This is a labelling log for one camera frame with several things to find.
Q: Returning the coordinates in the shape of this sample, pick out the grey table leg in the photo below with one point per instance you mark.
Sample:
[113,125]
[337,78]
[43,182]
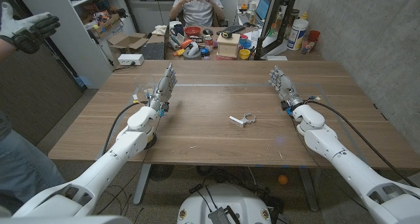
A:
[141,184]
[308,188]

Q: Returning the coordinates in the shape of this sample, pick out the grey round holder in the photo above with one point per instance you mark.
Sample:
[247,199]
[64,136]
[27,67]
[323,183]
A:
[192,53]

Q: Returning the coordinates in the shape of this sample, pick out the seated person grey t-shirt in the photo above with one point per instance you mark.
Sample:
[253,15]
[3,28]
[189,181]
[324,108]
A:
[197,10]

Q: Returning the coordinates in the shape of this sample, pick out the yellow squeeze bottle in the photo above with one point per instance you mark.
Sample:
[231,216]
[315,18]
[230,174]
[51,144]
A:
[304,16]

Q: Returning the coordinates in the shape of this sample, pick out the printed drinking glass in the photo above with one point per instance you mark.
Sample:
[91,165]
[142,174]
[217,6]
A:
[307,46]

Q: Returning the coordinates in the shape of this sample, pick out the round black floor fan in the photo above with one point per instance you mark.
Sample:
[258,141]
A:
[160,172]

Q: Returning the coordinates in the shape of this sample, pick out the open laptop blue screen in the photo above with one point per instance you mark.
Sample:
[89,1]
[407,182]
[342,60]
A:
[263,7]

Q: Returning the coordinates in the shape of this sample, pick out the red bowl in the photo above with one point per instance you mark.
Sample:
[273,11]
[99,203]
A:
[192,31]

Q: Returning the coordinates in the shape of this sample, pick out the black computer monitor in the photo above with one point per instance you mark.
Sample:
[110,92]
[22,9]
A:
[272,17]

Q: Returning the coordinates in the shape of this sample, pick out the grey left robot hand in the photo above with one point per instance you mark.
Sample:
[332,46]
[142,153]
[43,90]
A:
[162,89]

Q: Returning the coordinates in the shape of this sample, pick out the grey finned module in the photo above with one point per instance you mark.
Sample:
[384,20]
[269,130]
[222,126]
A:
[220,216]

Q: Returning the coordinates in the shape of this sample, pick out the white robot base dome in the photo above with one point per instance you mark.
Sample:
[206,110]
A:
[226,197]

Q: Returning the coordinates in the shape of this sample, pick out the dark glass jar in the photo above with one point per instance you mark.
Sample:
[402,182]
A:
[294,15]

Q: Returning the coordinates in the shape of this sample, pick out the white folded cloth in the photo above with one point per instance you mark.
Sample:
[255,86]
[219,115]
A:
[160,30]

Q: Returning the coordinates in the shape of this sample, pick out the small wooden drawer box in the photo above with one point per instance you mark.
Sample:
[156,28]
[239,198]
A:
[228,46]

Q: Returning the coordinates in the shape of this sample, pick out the navy blue mug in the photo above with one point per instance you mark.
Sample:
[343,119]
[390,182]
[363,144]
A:
[178,29]

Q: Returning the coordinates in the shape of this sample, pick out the white plastic canister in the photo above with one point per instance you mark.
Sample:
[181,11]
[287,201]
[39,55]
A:
[297,35]

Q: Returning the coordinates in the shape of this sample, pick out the red labelled tin can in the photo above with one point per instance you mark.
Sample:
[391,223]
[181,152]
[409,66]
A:
[208,42]

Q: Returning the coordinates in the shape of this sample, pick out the yellow button black base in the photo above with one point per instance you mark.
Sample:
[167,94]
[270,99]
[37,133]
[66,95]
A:
[153,142]

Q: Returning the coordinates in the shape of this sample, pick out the white shelf unit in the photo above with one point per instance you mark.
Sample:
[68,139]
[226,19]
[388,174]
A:
[65,36]

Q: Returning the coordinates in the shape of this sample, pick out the black computer mouse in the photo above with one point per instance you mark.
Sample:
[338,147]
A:
[208,31]

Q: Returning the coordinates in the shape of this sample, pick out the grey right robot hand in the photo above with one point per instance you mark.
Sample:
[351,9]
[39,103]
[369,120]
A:
[285,87]

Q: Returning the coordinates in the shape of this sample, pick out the orange ball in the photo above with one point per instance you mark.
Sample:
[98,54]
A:
[283,179]

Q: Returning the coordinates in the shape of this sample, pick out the white flat pad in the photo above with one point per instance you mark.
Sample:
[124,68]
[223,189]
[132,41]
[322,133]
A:
[277,58]

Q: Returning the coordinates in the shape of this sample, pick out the open empty cardboard box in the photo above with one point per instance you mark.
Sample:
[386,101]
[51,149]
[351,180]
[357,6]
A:
[126,40]

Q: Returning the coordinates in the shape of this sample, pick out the red plastic cup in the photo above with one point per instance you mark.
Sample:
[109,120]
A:
[314,35]

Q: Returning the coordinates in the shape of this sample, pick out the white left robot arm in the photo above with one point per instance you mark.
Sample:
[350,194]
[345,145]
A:
[98,174]

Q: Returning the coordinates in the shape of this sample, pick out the clear glass cup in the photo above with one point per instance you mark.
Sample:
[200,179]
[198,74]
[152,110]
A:
[144,86]

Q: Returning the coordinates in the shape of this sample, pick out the standing person blue jeans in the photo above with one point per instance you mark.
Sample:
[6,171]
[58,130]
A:
[23,165]

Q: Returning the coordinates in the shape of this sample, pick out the yellow black tape measure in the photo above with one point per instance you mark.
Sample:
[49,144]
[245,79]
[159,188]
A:
[227,35]

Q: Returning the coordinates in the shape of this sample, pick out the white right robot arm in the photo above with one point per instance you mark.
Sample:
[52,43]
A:
[348,165]

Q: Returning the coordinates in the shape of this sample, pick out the black and white glove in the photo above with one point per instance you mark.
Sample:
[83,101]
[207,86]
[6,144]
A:
[23,28]

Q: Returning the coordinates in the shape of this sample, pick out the white power strip box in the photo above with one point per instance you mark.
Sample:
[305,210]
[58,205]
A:
[130,59]

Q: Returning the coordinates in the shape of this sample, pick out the black desktop keyboard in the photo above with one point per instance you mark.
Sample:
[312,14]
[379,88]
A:
[233,29]

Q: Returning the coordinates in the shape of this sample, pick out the white robot torso edge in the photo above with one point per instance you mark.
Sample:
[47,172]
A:
[65,220]

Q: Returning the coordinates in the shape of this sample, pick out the orange hand tool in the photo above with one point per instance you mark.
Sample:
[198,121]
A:
[185,44]

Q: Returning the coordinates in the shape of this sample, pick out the silver metal bracket part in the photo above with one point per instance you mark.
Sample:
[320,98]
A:
[242,120]

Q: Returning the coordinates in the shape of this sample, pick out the person's bare forearm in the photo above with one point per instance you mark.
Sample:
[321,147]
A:
[6,49]

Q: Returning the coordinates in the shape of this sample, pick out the red black labelled box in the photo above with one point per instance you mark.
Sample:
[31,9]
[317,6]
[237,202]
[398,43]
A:
[196,39]

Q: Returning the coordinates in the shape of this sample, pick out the yellow cup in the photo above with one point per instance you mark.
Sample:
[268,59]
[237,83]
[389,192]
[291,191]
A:
[244,54]

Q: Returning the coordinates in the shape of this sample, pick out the black keyboard beside cardboard box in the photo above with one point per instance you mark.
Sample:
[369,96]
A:
[154,50]

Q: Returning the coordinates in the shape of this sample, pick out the cardboard box with clutter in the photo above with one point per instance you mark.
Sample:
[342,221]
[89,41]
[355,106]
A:
[108,25]

